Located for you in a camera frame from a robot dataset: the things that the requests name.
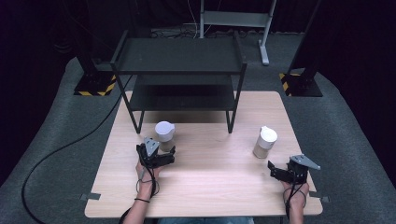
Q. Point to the person's left hand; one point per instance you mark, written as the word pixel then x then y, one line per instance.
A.
pixel 146 180

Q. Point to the grey metal stand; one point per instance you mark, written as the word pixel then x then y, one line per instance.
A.
pixel 236 19

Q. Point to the black metal two-tier rack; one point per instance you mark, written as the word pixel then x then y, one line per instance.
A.
pixel 179 56

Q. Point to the grey tape strip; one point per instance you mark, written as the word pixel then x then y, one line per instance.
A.
pixel 320 197
pixel 91 196

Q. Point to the black stand with striped base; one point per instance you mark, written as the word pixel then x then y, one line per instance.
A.
pixel 300 85
pixel 95 83

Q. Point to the glass jar with white lid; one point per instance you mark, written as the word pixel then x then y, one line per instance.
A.
pixel 265 141
pixel 164 132

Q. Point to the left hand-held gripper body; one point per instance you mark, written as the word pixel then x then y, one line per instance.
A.
pixel 150 148

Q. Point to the person's right hand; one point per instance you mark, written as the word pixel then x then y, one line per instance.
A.
pixel 297 196

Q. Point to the black wrist band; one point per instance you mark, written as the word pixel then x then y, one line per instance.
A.
pixel 141 200

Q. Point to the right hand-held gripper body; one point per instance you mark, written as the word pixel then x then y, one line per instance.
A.
pixel 298 173

